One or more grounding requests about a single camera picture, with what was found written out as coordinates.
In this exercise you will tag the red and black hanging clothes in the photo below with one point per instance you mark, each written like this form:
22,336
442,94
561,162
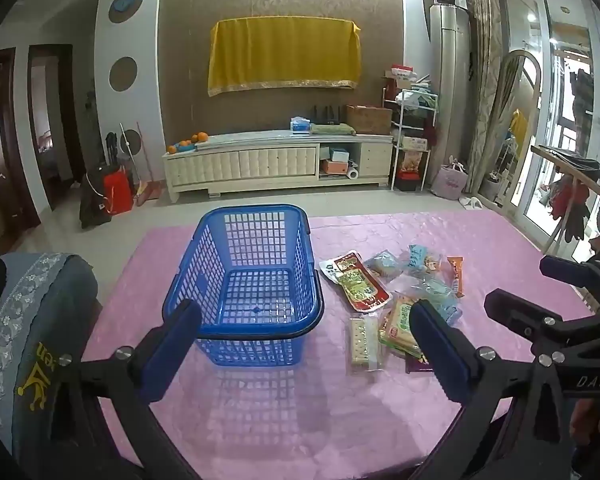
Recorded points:
572,205

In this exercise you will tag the broom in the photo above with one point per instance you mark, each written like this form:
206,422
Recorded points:
145,190

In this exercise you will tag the white slipper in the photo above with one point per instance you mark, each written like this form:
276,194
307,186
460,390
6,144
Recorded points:
476,203
465,201

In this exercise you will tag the red snack packet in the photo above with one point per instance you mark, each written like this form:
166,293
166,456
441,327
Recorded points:
360,285

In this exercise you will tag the patterned curtain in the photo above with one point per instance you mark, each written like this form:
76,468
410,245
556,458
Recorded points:
482,85

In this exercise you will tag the blue fruit bowl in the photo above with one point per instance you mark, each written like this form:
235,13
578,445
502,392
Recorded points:
186,148

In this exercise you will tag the yellow snack packet green label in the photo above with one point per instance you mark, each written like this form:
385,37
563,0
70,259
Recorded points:
397,327

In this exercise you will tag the blue tissue box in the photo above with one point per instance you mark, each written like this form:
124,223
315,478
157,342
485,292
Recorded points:
300,125

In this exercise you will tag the arched floor mirror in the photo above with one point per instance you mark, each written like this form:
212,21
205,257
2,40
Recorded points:
510,85

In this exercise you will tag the cream television cabinet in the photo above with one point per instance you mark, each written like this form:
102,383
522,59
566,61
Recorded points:
260,160

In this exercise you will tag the black router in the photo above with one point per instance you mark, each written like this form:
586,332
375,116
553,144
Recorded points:
327,116

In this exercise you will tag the pink tote bag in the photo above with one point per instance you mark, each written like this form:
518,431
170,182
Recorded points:
449,182

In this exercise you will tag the glass sliding door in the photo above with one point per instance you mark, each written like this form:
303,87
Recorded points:
555,110

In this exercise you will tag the light blue clear snack packet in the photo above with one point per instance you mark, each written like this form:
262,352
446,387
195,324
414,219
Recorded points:
382,263

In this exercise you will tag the orange box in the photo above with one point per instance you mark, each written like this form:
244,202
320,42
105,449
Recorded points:
334,167

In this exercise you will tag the white shelf rack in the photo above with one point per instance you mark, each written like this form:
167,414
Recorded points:
400,120

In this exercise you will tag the yellow television cover cloth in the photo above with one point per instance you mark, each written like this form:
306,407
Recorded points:
280,55

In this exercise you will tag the white plastic bag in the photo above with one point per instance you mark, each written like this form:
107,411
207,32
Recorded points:
407,97

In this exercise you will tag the large clear snack packet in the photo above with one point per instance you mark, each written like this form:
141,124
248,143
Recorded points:
430,288

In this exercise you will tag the dark wooden door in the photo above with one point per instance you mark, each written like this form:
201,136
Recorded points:
0,150

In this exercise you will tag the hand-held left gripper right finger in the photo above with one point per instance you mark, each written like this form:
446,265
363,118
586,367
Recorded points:
437,355

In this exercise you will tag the beige cracker packet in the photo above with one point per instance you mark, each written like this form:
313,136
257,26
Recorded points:
362,340

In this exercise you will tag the blue plastic basket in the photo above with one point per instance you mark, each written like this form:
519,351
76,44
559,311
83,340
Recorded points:
280,230

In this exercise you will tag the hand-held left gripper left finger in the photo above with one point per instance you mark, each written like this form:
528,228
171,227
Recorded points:
172,355

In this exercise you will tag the printed snack box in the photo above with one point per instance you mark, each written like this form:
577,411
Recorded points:
414,143

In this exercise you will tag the purple snack packet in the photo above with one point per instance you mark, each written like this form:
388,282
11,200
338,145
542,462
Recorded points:
416,366

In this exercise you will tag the teal box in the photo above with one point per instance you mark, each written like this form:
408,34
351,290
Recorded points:
339,154

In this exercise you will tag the wooden clothes rack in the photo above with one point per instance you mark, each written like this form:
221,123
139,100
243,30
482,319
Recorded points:
570,160

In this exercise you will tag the white paper roll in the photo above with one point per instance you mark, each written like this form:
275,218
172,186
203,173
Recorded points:
352,174

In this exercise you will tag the green folded cloth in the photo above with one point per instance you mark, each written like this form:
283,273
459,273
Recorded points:
332,130

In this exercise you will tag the black bag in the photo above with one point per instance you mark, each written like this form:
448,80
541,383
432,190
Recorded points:
92,197

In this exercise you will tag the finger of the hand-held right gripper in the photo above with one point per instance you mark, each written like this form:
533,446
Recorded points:
575,270
520,310

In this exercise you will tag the red and white box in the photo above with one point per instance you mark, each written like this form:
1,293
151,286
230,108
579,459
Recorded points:
403,72

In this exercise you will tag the clear packet with blue print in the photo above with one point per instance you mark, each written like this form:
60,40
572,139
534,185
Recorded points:
425,260

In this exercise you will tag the orange stick snack packet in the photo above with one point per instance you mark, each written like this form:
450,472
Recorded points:
457,272

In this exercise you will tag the brown round wall disc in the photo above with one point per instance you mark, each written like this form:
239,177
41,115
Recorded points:
123,74

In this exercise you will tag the standing air conditioner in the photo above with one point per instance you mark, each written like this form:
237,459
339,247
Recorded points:
450,85

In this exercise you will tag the brown box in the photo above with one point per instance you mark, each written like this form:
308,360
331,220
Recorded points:
369,120

